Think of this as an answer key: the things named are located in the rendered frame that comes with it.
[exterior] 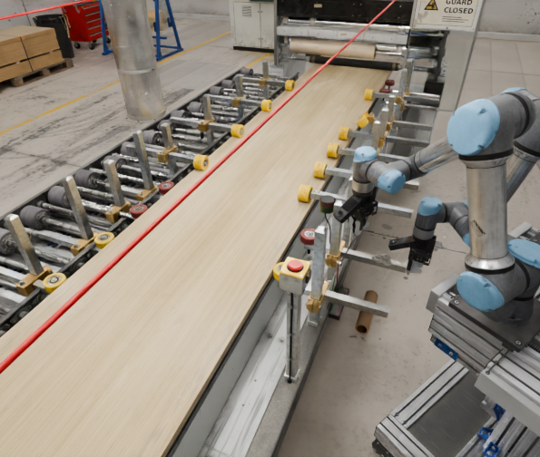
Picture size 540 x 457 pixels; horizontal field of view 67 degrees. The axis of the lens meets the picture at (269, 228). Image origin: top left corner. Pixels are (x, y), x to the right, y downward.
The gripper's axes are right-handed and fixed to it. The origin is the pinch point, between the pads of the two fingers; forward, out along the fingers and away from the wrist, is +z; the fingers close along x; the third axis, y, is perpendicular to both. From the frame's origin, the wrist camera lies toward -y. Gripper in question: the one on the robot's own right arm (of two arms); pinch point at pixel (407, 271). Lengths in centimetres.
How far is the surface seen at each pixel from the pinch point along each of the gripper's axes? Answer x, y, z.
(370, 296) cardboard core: 55, -16, 75
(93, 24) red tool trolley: 550, -667, 41
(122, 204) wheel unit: -8, -137, -5
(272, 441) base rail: -78, -28, 13
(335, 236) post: -5.7, -29.9, -14.3
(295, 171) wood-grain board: 50, -67, -7
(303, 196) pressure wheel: 21, -52, -12
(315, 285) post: -30.7, -30.2, -9.7
